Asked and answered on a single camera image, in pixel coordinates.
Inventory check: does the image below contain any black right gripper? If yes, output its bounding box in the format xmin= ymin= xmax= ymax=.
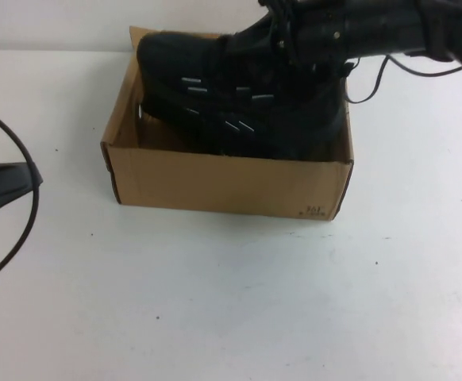
xmin=262 ymin=0 xmax=352 ymax=57

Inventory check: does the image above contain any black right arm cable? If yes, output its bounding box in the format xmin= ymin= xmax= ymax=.
xmin=341 ymin=54 xmax=462 ymax=106

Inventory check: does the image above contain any black knit sneaker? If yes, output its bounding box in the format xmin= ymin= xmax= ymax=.
xmin=139 ymin=103 xmax=349 ymax=160
xmin=137 ymin=0 xmax=355 ymax=120

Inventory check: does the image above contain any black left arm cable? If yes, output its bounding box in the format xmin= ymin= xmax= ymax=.
xmin=0 ymin=103 xmax=44 ymax=291

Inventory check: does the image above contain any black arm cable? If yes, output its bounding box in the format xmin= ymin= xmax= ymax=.
xmin=341 ymin=54 xmax=462 ymax=106
xmin=0 ymin=103 xmax=44 ymax=291

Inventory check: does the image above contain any brown cardboard shoe box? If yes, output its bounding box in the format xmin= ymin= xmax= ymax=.
xmin=100 ymin=25 xmax=355 ymax=219

